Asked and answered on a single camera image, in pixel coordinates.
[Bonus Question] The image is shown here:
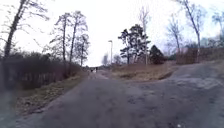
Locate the street lamp pole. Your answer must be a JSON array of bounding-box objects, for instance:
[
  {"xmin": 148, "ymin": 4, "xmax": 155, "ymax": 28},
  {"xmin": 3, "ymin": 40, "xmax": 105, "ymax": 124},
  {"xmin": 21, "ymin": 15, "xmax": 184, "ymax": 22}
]
[{"xmin": 107, "ymin": 39, "xmax": 114, "ymax": 66}]

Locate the tall bare tree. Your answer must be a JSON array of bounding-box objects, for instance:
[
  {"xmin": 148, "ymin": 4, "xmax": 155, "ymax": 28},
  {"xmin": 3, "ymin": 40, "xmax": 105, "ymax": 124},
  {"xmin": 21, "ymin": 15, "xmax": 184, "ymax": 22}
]
[{"xmin": 173, "ymin": 0, "xmax": 208, "ymax": 64}]

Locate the grey asphalt path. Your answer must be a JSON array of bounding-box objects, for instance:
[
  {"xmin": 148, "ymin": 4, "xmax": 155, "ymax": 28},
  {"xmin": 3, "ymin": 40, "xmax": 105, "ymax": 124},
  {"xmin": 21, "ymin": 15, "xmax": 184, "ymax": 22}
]
[{"xmin": 0, "ymin": 60, "xmax": 224, "ymax": 128}]

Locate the thin bare tree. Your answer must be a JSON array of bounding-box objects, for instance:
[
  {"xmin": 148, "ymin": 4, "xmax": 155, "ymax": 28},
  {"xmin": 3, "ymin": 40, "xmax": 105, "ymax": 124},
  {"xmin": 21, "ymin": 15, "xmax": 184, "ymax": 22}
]
[{"xmin": 138, "ymin": 5, "xmax": 152, "ymax": 65}]

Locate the dark pine tree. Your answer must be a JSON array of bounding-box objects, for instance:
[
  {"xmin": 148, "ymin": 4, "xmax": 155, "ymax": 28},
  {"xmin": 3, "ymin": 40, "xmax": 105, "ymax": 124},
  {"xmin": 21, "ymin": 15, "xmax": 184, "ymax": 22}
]
[{"xmin": 117, "ymin": 23, "xmax": 151, "ymax": 65}]

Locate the reddish brown hedge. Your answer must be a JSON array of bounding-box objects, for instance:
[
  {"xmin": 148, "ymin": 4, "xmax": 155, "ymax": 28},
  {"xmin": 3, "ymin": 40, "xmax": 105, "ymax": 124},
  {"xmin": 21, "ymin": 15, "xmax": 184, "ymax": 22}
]
[{"xmin": 175, "ymin": 46, "xmax": 224, "ymax": 65}]

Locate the grass verge with leaves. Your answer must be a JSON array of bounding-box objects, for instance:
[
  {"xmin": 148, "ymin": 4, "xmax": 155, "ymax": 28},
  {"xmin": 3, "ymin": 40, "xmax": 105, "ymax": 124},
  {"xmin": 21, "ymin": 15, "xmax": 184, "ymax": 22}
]
[{"xmin": 13, "ymin": 71, "xmax": 89, "ymax": 116}]

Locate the dry grass patch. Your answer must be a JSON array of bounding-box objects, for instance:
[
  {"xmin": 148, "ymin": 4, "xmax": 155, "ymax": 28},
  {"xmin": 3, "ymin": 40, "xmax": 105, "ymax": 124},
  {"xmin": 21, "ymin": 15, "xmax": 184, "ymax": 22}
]
[{"xmin": 111, "ymin": 61, "xmax": 179, "ymax": 82}]

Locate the bare leaning tree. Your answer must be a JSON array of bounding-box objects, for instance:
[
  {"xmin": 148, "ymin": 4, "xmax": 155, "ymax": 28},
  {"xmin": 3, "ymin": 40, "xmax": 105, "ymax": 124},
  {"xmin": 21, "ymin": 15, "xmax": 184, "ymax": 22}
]
[{"xmin": 0, "ymin": 0, "xmax": 50, "ymax": 61}]

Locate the row of bare trees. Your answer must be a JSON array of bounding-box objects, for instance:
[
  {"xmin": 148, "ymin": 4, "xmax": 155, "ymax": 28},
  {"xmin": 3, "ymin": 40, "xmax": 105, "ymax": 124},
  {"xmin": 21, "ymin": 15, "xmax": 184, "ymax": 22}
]
[{"xmin": 49, "ymin": 10, "xmax": 91, "ymax": 68}]

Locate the dark evergreen bush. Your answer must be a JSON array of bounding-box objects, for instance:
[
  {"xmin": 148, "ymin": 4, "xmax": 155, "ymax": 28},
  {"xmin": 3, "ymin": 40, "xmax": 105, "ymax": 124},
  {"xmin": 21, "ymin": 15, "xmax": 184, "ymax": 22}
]
[{"xmin": 148, "ymin": 44, "xmax": 166, "ymax": 65}]

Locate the bare birch tree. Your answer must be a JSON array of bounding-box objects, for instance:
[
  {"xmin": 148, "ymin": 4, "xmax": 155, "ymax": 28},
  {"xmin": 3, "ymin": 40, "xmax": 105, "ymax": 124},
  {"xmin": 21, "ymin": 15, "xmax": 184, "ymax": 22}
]
[{"xmin": 165, "ymin": 13, "xmax": 184, "ymax": 56}]

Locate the dark bare hedge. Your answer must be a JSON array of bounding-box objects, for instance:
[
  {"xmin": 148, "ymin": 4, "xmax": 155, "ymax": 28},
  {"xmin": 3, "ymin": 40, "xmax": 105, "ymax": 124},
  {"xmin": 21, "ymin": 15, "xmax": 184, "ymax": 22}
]
[{"xmin": 0, "ymin": 50, "xmax": 83, "ymax": 91}]

